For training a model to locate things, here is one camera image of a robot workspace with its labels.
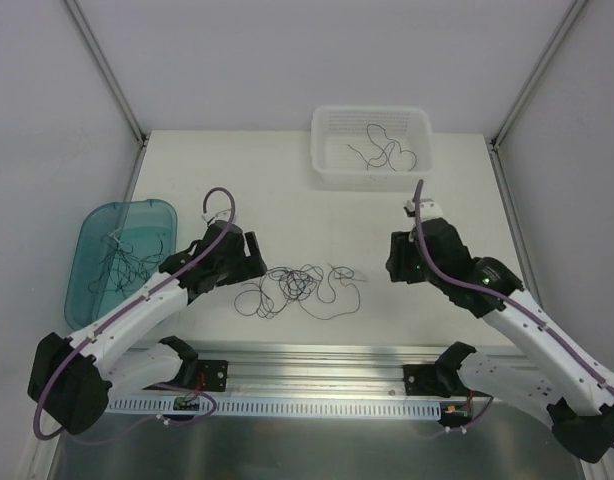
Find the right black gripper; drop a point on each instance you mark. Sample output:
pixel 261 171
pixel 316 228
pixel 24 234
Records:
pixel 402 257

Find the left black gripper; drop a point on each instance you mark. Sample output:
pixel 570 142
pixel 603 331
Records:
pixel 248 261

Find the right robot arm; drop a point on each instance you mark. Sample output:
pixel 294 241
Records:
pixel 571 393

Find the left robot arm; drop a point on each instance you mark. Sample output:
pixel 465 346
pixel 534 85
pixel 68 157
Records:
pixel 75 378

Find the white perforated plastic basket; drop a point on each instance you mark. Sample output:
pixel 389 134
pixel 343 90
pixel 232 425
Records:
pixel 371 147

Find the teal transparent plastic bin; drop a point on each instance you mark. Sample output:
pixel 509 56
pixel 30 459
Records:
pixel 120 246

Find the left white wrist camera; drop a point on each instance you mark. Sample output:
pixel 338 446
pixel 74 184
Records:
pixel 220 217

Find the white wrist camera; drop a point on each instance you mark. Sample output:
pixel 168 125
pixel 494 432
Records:
pixel 220 217
pixel 425 209

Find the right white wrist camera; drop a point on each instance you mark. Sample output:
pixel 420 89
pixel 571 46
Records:
pixel 425 209

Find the aluminium mounting rail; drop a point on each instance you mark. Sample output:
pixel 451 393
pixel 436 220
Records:
pixel 316 371

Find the white slotted cable duct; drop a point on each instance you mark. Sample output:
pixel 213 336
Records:
pixel 390 409

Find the right aluminium frame post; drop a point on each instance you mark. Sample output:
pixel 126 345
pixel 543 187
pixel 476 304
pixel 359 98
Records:
pixel 562 31

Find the aluminium frame post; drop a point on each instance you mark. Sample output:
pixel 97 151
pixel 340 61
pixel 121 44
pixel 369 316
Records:
pixel 562 31
pixel 84 29

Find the left aluminium frame post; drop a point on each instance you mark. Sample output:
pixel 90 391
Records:
pixel 84 29

